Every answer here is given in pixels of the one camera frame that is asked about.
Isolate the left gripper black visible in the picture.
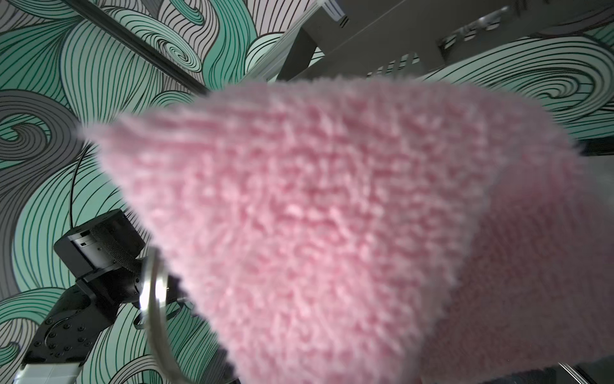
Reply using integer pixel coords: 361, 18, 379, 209
74, 256, 185, 308

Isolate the small glass pot lid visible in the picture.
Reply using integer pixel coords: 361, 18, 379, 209
139, 246, 192, 384

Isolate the pink fluffy cloth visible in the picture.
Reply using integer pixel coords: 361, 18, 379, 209
83, 78, 613, 383

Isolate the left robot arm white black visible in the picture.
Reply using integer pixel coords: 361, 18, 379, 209
13, 260, 146, 383

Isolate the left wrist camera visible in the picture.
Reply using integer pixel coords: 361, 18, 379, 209
54, 209, 145, 278

